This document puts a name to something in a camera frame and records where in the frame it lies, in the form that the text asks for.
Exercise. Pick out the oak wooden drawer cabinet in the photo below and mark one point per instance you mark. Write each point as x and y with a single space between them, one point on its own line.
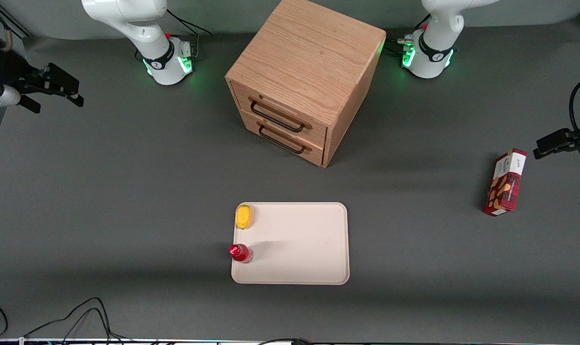
309 52

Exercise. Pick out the wooden drawer without scuffs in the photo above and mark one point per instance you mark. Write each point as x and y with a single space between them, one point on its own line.
280 103

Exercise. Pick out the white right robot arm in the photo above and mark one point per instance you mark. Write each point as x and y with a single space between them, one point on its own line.
141 28

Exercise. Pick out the beige plastic tray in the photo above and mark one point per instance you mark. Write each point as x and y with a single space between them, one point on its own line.
304 244

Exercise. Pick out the yellow lemon toy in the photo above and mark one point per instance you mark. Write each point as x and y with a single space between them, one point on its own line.
244 216

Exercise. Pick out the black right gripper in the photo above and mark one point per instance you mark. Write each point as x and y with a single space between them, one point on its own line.
3 68

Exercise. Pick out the red capped small bottle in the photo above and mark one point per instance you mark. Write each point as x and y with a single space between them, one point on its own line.
241 252

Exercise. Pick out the aluminium frame rail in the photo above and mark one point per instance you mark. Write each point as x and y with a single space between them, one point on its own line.
9 19

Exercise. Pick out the red snack box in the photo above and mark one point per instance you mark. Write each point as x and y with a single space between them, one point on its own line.
505 184

